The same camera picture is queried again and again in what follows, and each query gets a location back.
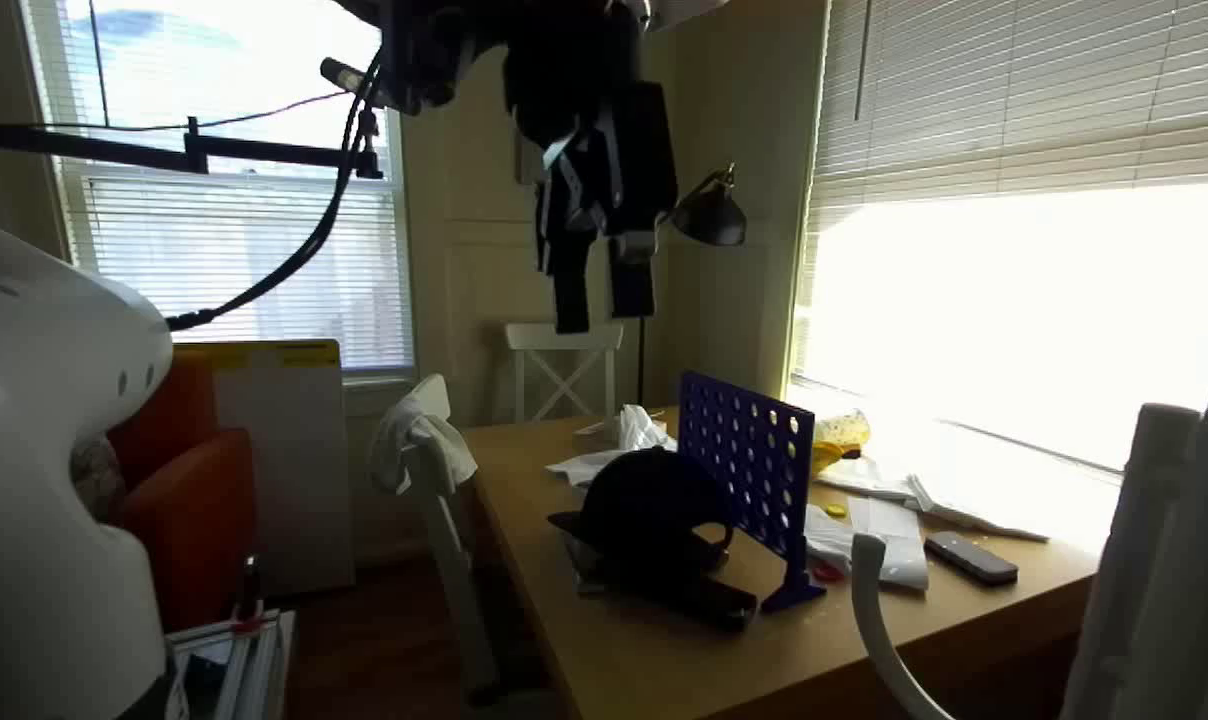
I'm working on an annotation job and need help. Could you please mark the yellow bag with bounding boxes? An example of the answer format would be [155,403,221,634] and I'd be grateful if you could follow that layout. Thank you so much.
[813,408,878,472]

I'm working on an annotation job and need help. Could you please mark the black desk lamp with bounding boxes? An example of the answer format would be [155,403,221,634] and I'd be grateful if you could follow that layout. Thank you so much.
[630,161,752,412]

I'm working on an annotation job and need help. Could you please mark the black baseball cap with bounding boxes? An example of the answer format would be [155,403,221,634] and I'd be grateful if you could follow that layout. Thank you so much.
[546,445,759,634]

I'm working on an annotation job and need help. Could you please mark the white cloth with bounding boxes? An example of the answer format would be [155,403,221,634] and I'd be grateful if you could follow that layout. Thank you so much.
[367,372,481,501]

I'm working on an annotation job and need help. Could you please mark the white cross-back chair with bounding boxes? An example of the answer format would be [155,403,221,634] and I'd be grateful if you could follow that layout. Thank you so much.
[499,315,633,427]

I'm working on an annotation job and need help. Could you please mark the white plastic bag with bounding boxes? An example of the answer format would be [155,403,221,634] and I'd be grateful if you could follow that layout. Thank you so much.
[546,400,680,492]

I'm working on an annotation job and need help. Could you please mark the white wooden chair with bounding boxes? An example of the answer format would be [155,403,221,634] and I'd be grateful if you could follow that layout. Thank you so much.
[367,372,509,706]

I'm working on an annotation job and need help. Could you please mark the wide white window blinds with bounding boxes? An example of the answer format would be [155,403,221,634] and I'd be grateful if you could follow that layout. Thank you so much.
[796,0,1208,472]

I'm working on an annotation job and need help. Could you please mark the orange armchair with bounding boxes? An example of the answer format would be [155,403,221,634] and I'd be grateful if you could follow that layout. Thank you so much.
[100,352,260,634]

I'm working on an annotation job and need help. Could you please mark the black cable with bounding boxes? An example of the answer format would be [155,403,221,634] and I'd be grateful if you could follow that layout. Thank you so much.
[164,52,389,335]

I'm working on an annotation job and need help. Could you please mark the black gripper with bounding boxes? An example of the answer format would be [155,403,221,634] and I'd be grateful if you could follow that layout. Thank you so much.
[499,25,680,335]

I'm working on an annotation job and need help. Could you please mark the narrow white window blinds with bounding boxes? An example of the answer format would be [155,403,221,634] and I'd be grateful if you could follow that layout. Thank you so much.
[19,0,418,377]

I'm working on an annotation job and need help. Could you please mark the blue perforated game board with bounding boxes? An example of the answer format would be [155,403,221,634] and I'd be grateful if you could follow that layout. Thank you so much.
[677,369,832,617]

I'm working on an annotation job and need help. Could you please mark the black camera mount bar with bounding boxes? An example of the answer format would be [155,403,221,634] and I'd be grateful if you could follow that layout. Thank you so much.
[0,118,385,181]

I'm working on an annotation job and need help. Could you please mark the black remote control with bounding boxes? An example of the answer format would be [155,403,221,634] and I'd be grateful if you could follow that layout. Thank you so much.
[920,529,1021,593]

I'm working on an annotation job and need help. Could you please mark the white handled knife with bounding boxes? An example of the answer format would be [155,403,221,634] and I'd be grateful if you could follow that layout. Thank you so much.
[816,472,1053,547]

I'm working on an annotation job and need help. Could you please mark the white flat package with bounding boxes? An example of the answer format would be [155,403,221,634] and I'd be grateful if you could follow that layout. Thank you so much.
[800,495,934,595]

